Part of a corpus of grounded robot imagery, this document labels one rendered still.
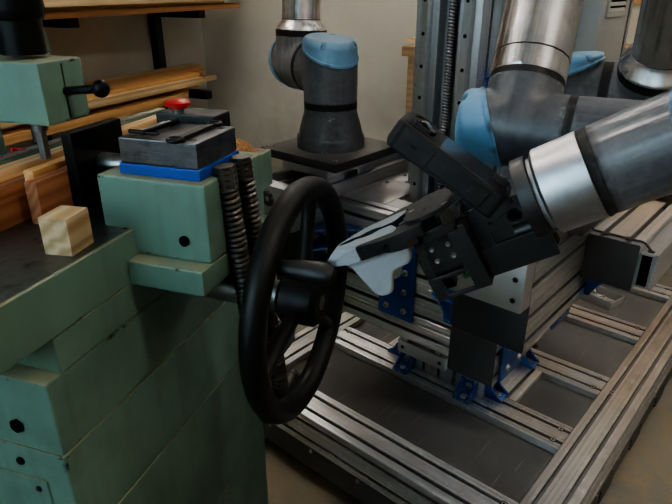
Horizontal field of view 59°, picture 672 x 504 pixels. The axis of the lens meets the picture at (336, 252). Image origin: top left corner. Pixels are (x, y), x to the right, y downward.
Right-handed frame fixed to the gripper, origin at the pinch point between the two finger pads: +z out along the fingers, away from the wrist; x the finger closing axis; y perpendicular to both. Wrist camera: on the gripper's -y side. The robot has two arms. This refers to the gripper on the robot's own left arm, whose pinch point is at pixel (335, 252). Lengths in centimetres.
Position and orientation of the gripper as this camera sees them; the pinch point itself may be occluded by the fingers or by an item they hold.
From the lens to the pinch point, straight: 58.9
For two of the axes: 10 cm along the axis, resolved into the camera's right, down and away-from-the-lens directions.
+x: 3.2, -4.0, 8.6
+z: -8.2, 3.4, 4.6
